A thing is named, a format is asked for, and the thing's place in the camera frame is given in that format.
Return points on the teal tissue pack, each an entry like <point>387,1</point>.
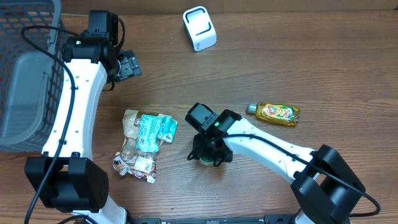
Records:
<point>167,129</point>

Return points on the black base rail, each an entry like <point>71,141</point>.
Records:
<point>267,219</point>

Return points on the green lidded cup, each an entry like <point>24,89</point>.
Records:
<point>206,161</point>

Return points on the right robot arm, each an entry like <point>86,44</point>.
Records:
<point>324,185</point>

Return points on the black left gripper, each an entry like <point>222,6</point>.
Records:
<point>130,65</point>

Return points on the teal wet wipes pack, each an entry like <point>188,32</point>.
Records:
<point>148,131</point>

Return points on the yellow drink bottle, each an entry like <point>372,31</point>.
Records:
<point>278,114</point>

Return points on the beige brown snack bag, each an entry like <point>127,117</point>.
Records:
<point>130,160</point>

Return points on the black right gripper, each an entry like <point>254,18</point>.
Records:
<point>201,150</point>

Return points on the white barcode scanner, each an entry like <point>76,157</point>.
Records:
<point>199,28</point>

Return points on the dark grey plastic basket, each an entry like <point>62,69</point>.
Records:
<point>31,82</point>

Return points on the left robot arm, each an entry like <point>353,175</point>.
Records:
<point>64,176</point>

